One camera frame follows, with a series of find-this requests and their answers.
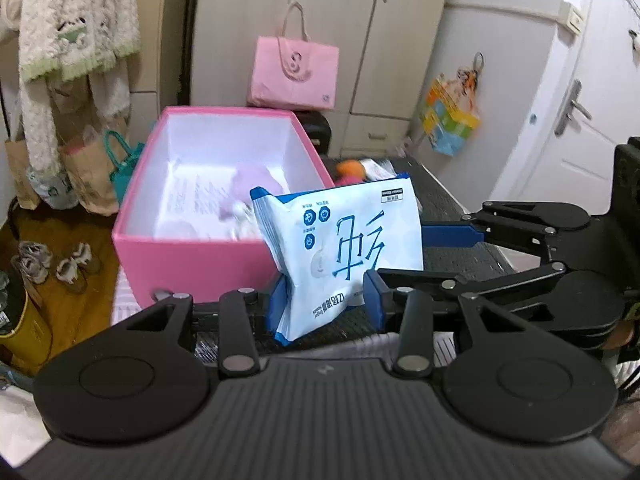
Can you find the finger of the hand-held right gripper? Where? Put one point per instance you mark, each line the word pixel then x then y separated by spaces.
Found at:
pixel 450 236
pixel 500 282

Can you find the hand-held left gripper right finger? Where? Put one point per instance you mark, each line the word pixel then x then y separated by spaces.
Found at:
pixel 375 300

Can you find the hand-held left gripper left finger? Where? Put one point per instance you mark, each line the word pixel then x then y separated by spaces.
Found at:
pixel 277 307

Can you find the blue white tissue packet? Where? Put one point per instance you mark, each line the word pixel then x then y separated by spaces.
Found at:
pixel 345 245

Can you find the pink cardboard box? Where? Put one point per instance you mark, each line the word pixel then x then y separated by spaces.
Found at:
pixel 200 270

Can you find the white plush toy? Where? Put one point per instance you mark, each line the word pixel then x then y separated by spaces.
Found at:
pixel 246 222

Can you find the purple plush toy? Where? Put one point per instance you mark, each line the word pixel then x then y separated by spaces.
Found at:
pixel 250 187

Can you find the orange soft toy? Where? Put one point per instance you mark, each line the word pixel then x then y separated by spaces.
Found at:
pixel 349 170

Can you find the white plastic packet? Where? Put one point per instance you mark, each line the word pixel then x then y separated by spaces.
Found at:
pixel 381 169

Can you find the colourful paper gift bag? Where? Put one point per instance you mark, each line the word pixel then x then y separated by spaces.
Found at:
pixel 450 120

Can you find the printed paper sheet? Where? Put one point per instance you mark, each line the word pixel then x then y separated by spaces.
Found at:
pixel 195 200

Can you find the white door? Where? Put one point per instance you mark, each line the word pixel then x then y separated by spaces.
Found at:
pixel 550 110

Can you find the black suitcase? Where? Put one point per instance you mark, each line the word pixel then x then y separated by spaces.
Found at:
pixel 316 132

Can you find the beige sandals pair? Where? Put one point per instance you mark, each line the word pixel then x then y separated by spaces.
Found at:
pixel 75 265

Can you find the teal handbag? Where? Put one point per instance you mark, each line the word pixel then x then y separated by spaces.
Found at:
pixel 125 165

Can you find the pink tote bag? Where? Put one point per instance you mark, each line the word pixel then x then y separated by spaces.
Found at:
pixel 292 70

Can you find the beige wardrobe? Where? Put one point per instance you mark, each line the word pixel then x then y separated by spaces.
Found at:
pixel 340 20

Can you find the cream fleece jacket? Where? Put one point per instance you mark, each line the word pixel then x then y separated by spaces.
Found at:
pixel 70 15

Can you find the white light switch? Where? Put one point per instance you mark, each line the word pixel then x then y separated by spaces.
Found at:
pixel 574 19

